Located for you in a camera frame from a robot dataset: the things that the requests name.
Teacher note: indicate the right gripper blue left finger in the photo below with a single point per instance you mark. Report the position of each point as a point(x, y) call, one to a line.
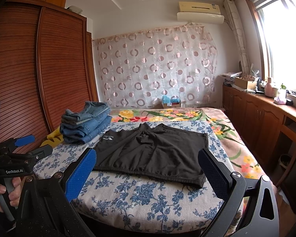
point(76, 174)

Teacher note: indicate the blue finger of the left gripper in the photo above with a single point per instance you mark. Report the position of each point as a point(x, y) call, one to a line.
point(14, 143)
point(34, 156)

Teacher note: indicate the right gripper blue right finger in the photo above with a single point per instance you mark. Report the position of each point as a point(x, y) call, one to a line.
point(224, 183)

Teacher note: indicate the black pants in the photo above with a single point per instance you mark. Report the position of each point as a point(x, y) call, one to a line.
point(161, 152)

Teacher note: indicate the person's left hand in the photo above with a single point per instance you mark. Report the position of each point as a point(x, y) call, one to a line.
point(14, 196)

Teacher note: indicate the colourful floral pink blanket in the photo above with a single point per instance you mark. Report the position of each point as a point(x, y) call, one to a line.
point(226, 143)

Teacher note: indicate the yellow cloth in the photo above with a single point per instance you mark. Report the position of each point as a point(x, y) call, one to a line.
point(54, 139)

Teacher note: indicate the folded blue jeans stack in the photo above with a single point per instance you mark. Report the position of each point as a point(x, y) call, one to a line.
point(82, 127)

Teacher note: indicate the blue floral white bedspread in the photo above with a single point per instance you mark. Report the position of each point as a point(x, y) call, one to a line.
point(140, 203)

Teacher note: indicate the wooden side cabinet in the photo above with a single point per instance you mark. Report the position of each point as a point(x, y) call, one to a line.
point(267, 129)

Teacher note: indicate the brown louvred wooden wardrobe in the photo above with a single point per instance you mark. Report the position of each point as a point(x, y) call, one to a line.
point(46, 67)

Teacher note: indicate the cardboard box with blue items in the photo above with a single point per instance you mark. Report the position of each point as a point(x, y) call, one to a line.
point(168, 103)

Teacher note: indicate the cardboard box on cabinet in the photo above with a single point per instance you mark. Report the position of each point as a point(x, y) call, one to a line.
point(246, 83)

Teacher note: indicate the stack of papers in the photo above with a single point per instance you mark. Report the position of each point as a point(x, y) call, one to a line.
point(229, 78)

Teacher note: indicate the pink bottle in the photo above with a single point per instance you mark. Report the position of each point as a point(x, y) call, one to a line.
point(268, 88)

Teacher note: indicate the pink circle pattern curtain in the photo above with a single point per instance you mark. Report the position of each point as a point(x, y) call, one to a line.
point(142, 69)

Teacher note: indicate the tied patterned window curtain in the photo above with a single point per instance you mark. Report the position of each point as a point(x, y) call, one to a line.
point(237, 28)

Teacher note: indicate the beige wall air conditioner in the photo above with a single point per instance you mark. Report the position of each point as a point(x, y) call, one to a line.
point(199, 12)

